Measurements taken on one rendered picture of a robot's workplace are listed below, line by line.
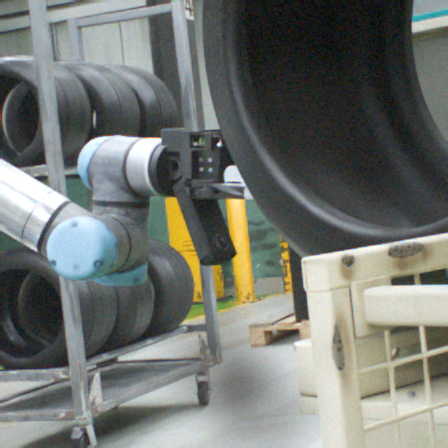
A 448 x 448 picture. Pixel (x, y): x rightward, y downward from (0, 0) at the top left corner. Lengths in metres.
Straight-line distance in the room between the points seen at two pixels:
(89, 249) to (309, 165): 0.28
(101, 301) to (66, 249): 3.65
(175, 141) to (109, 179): 0.12
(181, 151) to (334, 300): 0.95
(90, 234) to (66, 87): 3.68
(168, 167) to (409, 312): 0.99
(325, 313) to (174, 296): 5.21
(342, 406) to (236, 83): 0.75
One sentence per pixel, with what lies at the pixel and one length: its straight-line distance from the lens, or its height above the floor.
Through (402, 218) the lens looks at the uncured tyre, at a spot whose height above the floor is 0.98.
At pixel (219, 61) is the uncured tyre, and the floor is 1.17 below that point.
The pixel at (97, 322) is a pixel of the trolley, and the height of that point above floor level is 0.54.
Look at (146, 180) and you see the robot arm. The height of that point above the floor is 1.05.
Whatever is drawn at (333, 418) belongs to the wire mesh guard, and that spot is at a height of 0.92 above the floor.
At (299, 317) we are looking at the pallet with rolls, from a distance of 7.98.
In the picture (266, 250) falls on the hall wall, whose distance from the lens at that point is 11.54.
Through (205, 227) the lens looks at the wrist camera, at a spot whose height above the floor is 0.99.
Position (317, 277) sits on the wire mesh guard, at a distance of 0.66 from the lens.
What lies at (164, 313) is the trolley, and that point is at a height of 0.48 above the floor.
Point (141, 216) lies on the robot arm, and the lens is 1.68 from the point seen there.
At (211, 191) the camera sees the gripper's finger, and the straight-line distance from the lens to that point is 1.51.
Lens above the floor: 1.04
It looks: 3 degrees down
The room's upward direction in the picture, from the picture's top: 6 degrees counter-clockwise
